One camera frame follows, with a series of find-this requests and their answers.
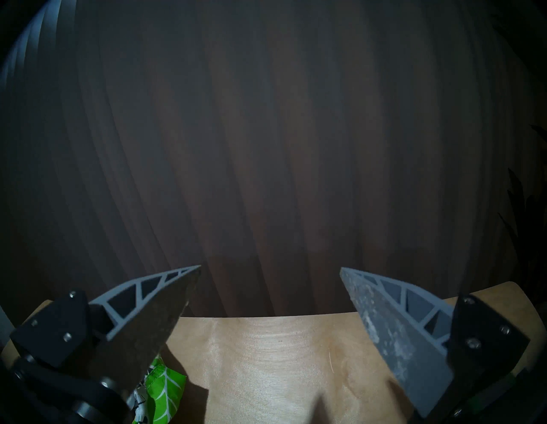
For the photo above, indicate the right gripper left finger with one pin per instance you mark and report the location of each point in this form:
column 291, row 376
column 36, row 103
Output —
column 136, row 333

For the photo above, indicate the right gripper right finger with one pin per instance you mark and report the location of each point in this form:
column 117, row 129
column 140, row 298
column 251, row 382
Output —
column 401, row 342

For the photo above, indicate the floral print shorts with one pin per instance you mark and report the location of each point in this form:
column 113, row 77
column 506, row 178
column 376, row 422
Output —
column 160, row 393

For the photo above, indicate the tall dark leafy plant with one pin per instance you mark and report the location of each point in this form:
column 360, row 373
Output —
column 525, row 231

